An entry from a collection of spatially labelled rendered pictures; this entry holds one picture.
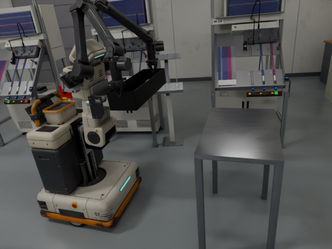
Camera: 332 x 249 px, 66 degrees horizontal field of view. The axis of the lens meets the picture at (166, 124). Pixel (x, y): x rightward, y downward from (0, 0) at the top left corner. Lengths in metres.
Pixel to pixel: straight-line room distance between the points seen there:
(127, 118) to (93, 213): 1.66
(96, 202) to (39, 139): 0.61
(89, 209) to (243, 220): 1.17
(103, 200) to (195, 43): 4.31
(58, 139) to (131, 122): 1.64
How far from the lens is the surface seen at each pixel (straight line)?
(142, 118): 3.38
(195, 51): 5.72
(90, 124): 1.90
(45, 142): 2.00
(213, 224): 2.14
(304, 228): 2.23
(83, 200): 2.10
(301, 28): 5.90
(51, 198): 2.27
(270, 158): 1.40
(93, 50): 1.77
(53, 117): 2.07
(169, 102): 3.01
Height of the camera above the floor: 1.53
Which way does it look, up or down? 24 degrees down
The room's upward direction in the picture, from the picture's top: 6 degrees counter-clockwise
